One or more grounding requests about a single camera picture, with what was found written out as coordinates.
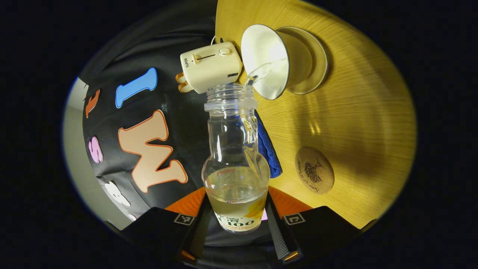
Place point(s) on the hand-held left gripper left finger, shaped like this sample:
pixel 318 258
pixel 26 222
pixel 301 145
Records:
pixel 199 231

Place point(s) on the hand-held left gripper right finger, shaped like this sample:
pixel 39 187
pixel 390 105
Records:
pixel 278 235

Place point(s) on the clear plastic water bottle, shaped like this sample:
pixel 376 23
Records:
pixel 235 179

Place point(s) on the round cork coaster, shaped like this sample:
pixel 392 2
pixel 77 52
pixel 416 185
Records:
pixel 315 170

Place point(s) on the cream ceramic teacup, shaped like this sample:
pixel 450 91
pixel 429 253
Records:
pixel 265 48

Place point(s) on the blue folded towel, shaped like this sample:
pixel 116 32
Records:
pixel 269 153

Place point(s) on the black backdrop cloth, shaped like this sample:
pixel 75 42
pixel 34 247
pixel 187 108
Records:
pixel 186 119

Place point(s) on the cream toaster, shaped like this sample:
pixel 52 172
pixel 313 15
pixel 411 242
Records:
pixel 209 67

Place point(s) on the cream ceramic saucer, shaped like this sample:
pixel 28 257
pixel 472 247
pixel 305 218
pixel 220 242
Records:
pixel 320 63

